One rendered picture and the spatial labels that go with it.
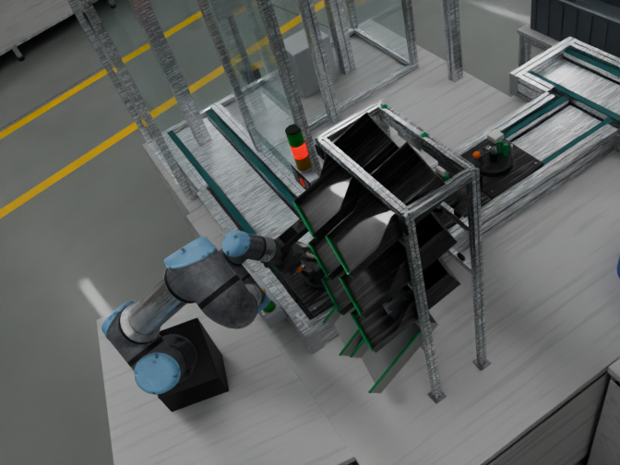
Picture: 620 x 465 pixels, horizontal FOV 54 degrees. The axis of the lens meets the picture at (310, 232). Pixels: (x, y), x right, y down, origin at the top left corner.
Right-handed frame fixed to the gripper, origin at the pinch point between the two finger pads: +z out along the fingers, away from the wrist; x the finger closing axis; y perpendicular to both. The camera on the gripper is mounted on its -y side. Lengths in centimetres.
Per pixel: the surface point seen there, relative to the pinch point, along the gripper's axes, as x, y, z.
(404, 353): 49.5, -1.8, -5.8
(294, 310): 5.1, 19.5, -1.2
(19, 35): -502, 95, 33
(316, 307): 10.2, 14.0, 1.5
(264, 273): -15.7, 20.1, -1.3
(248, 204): -55, 13, 10
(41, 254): -217, 153, 12
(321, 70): -78, -45, 28
